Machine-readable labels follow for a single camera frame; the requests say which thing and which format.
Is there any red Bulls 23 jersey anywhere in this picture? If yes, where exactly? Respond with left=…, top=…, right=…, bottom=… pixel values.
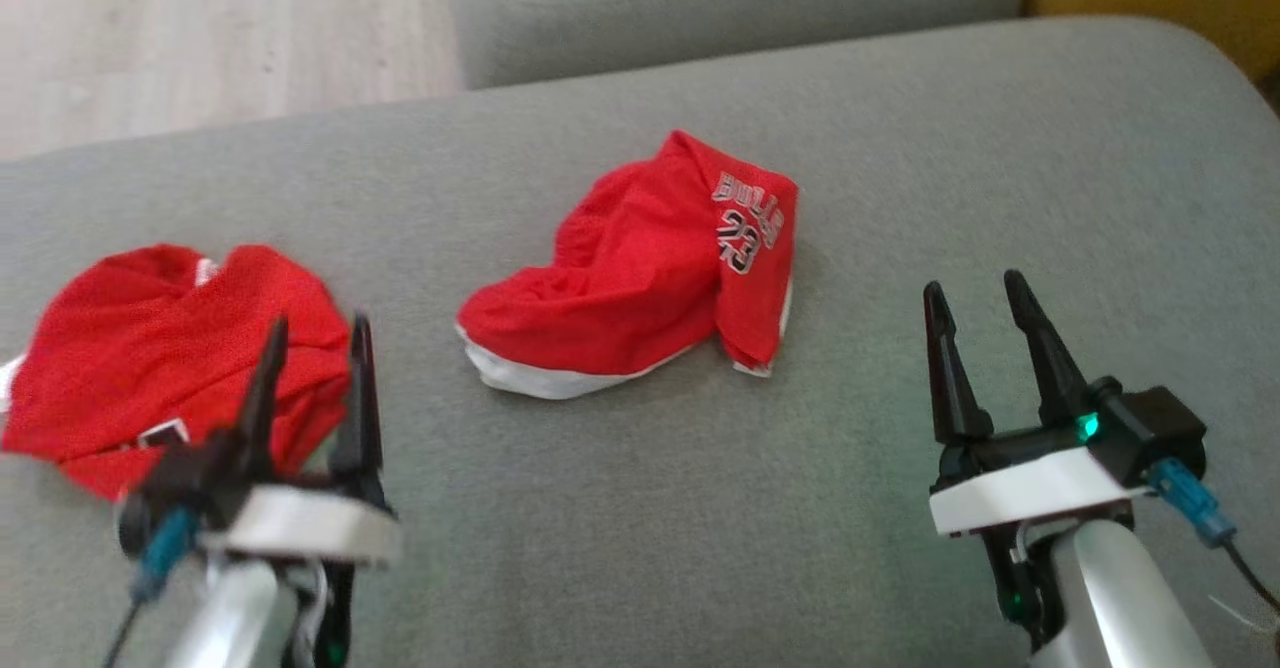
left=0, top=242, right=354, bottom=503

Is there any right black cable blue plug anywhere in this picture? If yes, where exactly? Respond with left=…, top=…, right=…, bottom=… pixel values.
left=1148, top=458, right=1280, bottom=615

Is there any red basketball shorts white trim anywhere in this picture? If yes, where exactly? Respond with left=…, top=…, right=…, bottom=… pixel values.
left=455, top=129, right=802, bottom=402

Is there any left black cable blue plug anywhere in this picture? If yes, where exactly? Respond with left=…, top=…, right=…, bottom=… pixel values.
left=100, top=506, right=203, bottom=668

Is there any black cable blue plug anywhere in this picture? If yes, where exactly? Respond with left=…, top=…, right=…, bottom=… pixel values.
left=1148, top=458, right=1280, bottom=615
left=100, top=506, right=203, bottom=668

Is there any grey sofa seat cushion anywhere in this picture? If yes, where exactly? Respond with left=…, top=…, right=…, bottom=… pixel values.
left=0, top=15, right=1280, bottom=668

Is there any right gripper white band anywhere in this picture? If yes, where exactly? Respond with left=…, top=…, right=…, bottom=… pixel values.
left=922, top=268, right=1153, bottom=641

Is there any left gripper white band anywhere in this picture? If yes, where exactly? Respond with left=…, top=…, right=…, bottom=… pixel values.
left=200, top=312, right=403, bottom=668

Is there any grey sofa back cushion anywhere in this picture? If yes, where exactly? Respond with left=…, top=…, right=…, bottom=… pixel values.
left=452, top=0, right=1029, bottom=90

